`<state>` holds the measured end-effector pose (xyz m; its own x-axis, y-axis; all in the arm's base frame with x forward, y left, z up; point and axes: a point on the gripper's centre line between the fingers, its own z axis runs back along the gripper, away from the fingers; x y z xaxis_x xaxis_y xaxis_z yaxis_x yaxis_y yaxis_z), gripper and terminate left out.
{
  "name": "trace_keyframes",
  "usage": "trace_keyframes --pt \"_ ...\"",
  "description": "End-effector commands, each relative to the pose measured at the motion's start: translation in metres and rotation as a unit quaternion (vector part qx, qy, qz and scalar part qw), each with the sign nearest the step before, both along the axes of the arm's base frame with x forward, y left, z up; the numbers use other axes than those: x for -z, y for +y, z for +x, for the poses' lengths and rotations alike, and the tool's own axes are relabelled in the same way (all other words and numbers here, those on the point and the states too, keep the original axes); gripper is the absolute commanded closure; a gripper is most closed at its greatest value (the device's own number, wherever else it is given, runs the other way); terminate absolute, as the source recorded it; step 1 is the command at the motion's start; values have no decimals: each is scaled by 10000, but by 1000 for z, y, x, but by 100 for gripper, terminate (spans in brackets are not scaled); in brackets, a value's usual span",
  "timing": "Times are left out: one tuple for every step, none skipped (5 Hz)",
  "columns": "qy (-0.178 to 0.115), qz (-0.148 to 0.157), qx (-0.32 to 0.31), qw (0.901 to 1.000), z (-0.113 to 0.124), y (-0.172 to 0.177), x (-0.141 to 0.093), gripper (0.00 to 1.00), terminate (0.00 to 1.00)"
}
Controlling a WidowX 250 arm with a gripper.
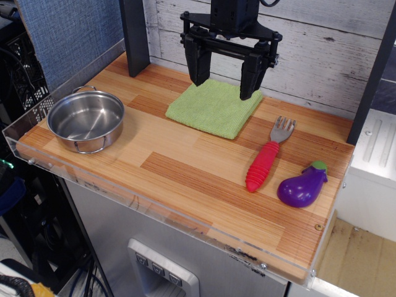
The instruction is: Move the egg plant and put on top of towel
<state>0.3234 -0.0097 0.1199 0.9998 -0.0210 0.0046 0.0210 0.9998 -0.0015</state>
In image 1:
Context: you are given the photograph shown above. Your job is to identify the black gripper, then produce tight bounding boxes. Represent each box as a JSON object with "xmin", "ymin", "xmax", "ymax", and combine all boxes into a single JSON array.
[{"xmin": 180, "ymin": 1, "xmax": 283, "ymax": 100}]

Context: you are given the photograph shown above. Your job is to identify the purple toy eggplant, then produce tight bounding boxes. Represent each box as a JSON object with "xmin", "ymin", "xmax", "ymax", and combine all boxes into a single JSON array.
[{"xmin": 277, "ymin": 160, "xmax": 328, "ymax": 208}]

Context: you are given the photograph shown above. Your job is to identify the green folded cloth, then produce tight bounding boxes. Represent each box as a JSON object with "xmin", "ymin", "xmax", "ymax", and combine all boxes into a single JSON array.
[{"xmin": 166, "ymin": 79, "xmax": 262, "ymax": 140}]

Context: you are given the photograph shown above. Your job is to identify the clear acrylic table guard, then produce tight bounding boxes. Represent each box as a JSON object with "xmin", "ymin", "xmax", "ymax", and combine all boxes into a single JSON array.
[{"xmin": 3, "ymin": 54, "xmax": 353, "ymax": 296}]

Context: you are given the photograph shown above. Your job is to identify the small steel pot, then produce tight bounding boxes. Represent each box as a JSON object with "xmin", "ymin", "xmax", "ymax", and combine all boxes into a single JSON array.
[{"xmin": 46, "ymin": 86, "xmax": 125, "ymax": 154}]

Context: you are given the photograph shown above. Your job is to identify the blue fabric partition panel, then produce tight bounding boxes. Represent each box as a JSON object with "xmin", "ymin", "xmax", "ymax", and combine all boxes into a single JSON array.
[{"xmin": 16, "ymin": 1, "xmax": 125, "ymax": 91}]

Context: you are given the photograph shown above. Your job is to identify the black crate rack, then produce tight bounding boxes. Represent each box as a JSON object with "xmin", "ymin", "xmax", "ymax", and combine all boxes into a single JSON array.
[{"xmin": 0, "ymin": 6, "xmax": 50, "ymax": 115}]

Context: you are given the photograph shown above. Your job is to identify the steel cabinet with dispenser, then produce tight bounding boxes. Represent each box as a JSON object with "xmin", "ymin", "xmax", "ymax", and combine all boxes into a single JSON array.
[{"xmin": 64, "ymin": 178, "xmax": 289, "ymax": 296}]

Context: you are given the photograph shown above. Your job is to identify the fork with red handle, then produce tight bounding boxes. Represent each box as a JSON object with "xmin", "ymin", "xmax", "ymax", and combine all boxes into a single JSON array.
[{"xmin": 245, "ymin": 116, "xmax": 296, "ymax": 192}]

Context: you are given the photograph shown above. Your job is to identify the black left post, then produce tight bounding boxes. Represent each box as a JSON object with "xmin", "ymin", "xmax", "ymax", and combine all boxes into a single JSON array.
[{"xmin": 119, "ymin": 0, "xmax": 150, "ymax": 77}]

